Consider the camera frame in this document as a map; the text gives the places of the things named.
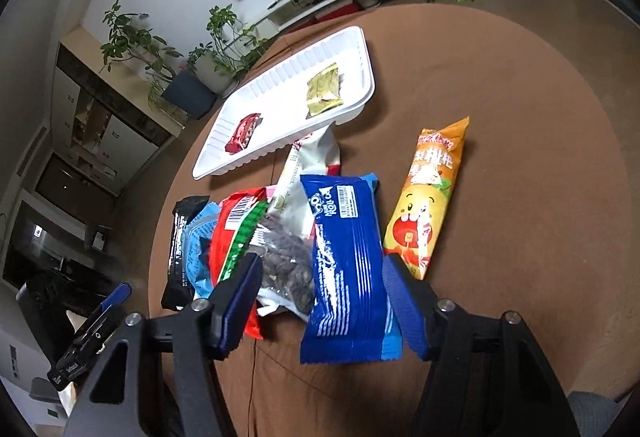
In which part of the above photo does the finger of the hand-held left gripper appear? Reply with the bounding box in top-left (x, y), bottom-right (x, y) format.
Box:
top-left (46, 283), bottom-right (133, 392)

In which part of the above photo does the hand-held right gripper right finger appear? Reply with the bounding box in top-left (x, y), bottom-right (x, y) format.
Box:
top-left (382, 253), bottom-right (581, 437)

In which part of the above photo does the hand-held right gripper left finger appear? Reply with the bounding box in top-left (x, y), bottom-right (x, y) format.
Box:
top-left (62, 254), bottom-right (263, 437)

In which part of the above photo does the red green seed bag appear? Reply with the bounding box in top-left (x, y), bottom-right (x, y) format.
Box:
top-left (210, 187), bottom-right (317, 340)

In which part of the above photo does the white plastic tray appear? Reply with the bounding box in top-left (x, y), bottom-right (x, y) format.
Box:
top-left (192, 26), bottom-right (376, 180)

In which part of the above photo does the light blue snack packet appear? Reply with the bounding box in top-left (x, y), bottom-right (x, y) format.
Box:
top-left (182, 202), bottom-right (226, 300)

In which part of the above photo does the black snack packet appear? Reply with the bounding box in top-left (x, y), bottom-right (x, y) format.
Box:
top-left (161, 195), bottom-right (211, 311)

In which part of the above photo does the orange snack packet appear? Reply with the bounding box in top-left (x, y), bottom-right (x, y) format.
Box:
top-left (382, 116), bottom-right (471, 280)

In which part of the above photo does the slim cream snack packet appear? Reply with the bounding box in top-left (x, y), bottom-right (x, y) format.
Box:
top-left (267, 144), bottom-right (307, 218)

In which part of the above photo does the wooden display cabinet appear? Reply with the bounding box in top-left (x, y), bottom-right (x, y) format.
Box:
top-left (50, 27), bottom-right (183, 198)

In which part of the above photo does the small red snack packet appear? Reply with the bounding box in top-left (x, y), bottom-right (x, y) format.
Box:
top-left (224, 113), bottom-right (262, 155)

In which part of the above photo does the small dark planter box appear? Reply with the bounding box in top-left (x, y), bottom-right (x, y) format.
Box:
top-left (160, 69), bottom-right (218, 120)

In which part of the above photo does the grey cloth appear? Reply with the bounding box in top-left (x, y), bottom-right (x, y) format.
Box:
top-left (567, 389), bottom-right (621, 437)

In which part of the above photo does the low white planter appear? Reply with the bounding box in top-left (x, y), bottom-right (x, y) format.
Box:
top-left (192, 52), bottom-right (241, 98)

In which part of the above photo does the gold snack packet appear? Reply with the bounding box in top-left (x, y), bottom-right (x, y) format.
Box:
top-left (305, 62), bottom-right (346, 118)

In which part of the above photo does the leafy green plant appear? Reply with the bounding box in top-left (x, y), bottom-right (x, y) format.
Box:
top-left (100, 1), bottom-right (186, 118)

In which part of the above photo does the bushy green plant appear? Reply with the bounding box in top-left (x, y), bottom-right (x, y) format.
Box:
top-left (187, 4), bottom-right (271, 82)

